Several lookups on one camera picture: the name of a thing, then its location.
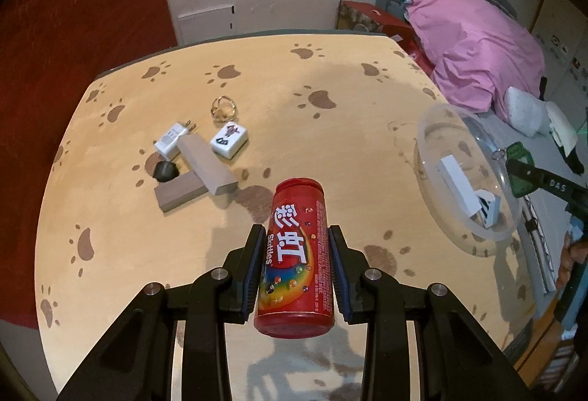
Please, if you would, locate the white charger plug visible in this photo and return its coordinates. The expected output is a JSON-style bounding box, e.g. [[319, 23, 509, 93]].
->
[[154, 120, 198, 160]]

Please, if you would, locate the white wardrobe with stickers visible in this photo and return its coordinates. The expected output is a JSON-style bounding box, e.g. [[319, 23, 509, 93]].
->
[[528, 0, 588, 95]]

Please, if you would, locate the green case with key ring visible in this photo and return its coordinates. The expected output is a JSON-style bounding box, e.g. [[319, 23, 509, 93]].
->
[[492, 142, 537, 200]]

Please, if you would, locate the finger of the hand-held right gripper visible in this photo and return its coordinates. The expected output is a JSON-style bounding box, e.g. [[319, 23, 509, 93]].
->
[[506, 157, 584, 202]]

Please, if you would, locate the white dotted pillow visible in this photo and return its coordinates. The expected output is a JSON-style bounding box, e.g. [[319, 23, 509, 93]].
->
[[503, 86, 552, 137]]

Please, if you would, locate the clear gold ring ornament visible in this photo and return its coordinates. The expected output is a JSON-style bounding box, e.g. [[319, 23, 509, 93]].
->
[[210, 95, 239, 123]]

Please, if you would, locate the red candy can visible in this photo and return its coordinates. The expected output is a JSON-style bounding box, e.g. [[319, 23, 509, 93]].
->
[[254, 178, 336, 337]]

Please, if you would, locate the white rectangular box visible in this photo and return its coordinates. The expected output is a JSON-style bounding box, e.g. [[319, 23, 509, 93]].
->
[[436, 155, 481, 218]]

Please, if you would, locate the paw print tablecloth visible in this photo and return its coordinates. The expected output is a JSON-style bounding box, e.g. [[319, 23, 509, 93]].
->
[[34, 30, 536, 393]]

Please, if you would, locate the clear plastic bowl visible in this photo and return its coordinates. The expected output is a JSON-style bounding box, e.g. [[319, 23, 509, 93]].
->
[[413, 103, 524, 255]]

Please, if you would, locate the light wood block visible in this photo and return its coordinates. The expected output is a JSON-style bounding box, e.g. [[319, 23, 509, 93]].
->
[[177, 135, 239, 196]]

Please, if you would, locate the grey bed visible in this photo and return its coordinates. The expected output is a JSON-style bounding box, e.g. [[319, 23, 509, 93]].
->
[[377, 0, 588, 296]]

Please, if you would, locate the red cardboard box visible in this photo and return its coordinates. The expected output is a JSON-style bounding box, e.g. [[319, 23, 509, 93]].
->
[[337, 0, 414, 36]]

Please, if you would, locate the black stone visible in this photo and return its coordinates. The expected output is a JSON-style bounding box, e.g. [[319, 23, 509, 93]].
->
[[151, 160, 180, 182]]

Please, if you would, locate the pink blanket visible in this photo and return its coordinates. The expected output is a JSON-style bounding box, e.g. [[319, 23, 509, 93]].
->
[[406, 0, 547, 112]]

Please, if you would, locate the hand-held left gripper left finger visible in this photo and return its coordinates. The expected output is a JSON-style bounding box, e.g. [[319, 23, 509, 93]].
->
[[55, 224, 268, 401]]

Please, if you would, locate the white folded cloth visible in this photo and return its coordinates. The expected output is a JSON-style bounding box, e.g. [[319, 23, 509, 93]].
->
[[546, 101, 578, 154]]

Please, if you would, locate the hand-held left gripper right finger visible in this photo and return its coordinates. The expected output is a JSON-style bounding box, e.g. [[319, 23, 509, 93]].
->
[[327, 224, 536, 401]]

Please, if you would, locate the person's right hand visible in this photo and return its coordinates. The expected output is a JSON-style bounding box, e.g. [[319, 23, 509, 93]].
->
[[557, 239, 588, 291]]

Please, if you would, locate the white mahjong tile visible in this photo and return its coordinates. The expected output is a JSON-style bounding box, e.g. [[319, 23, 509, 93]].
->
[[210, 123, 250, 160]]

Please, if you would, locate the dark wood block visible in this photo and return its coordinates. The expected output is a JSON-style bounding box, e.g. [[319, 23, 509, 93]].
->
[[154, 173, 207, 213]]

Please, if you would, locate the red patterned package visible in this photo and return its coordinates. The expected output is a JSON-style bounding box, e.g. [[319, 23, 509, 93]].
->
[[390, 31, 435, 72]]

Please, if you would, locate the white black striped block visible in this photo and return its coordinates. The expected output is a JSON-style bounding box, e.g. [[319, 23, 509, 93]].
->
[[473, 190, 501, 229]]

